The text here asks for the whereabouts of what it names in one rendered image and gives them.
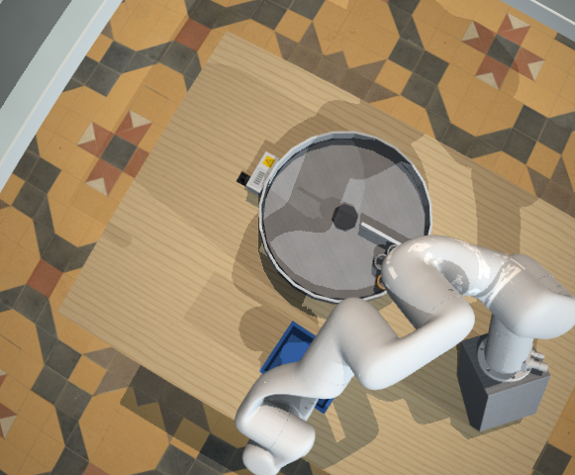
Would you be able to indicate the blue crate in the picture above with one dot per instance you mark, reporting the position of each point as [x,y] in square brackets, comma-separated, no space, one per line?
[290,348]

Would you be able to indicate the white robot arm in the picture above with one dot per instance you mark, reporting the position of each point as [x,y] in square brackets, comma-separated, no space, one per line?
[356,334]

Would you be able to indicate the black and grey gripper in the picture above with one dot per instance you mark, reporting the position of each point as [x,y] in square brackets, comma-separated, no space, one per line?
[304,408]

